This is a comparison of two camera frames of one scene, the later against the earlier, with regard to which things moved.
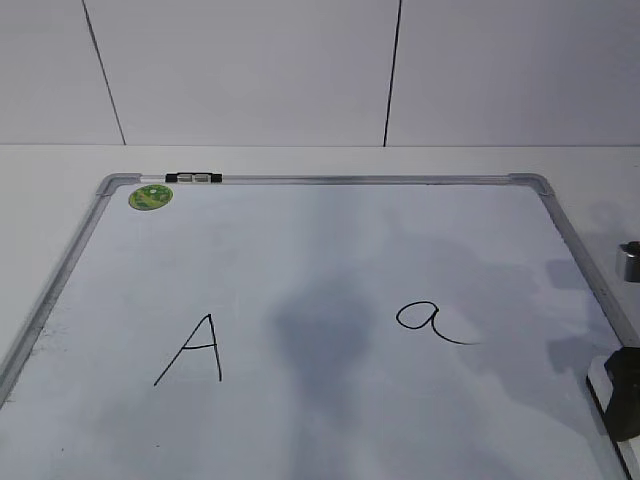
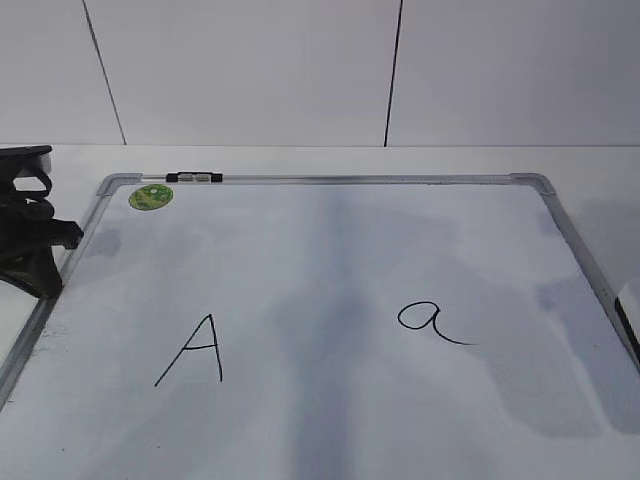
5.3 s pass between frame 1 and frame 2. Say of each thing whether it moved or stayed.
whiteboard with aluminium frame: stayed
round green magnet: stayed
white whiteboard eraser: moved
